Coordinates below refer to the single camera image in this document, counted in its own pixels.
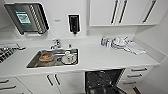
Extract white drawer unit wide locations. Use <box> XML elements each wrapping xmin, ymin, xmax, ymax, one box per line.
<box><xmin>0</xmin><ymin>75</ymin><xmax>33</xmax><ymax>94</ymax></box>

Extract stainless steel dishwasher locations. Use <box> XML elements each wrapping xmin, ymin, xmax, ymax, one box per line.
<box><xmin>84</xmin><ymin>68</ymin><xmax>133</xmax><ymax>94</ymax></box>

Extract white wall cabinet wide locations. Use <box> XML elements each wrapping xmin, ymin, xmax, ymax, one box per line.
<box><xmin>88</xmin><ymin>0</ymin><xmax>168</xmax><ymax>28</ymax></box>

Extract white drawer unit narrow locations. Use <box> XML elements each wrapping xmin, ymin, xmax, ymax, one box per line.
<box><xmin>117</xmin><ymin>65</ymin><xmax>155</xmax><ymax>94</ymax></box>

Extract orange bowl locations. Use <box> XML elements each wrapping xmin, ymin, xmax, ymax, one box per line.
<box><xmin>39</xmin><ymin>52</ymin><xmax>54</xmax><ymax>63</ymax></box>

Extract stack of white plates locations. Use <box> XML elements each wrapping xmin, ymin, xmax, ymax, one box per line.
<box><xmin>110</xmin><ymin>35</ymin><xmax>129</xmax><ymax>50</ymax></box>

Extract small wall label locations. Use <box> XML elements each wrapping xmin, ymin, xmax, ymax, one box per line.
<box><xmin>54</xmin><ymin>19</ymin><xmax>62</xmax><ymax>23</ymax></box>

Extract steel paper towel dispenser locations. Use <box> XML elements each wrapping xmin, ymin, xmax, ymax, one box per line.
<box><xmin>3</xmin><ymin>2</ymin><xmax>51</xmax><ymax>36</ymax></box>

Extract small white bottle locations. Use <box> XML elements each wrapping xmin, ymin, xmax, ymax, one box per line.
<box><xmin>105</xmin><ymin>37</ymin><xmax>111</xmax><ymax>48</ymax></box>

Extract chrome sink faucet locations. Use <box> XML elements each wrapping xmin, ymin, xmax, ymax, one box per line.
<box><xmin>49</xmin><ymin>38</ymin><xmax>63</xmax><ymax>51</ymax></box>

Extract blue dish soap bottle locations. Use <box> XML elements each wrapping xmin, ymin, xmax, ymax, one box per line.
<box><xmin>100</xmin><ymin>35</ymin><xmax>107</xmax><ymax>48</ymax></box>

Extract white two-door base cabinet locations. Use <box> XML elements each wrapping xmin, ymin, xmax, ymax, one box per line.
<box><xmin>15</xmin><ymin>71</ymin><xmax>86</xmax><ymax>94</ymax></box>

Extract white cup and dishes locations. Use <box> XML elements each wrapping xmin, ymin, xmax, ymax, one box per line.
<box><xmin>61</xmin><ymin>50</ymin><xmax>78</xmax><ymax>66</ymax></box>

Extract stainless steel sink basin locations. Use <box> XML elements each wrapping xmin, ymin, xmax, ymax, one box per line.
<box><xmin>25</xmin><ymin>48</ymin><xmax>80</xmax><ymax>69</ymax></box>

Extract small chrome sink knob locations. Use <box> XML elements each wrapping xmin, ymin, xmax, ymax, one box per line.
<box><xmin>67</xmin><ymin>42</ymin><xmax>72</xmax><ymax>50</ymax></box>

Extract black wall soap dispenser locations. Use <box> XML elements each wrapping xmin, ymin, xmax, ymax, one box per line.
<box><xmin>67</xmin><ymin>13</ymin><xmax>81</xmax><ymax>35</ymax></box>

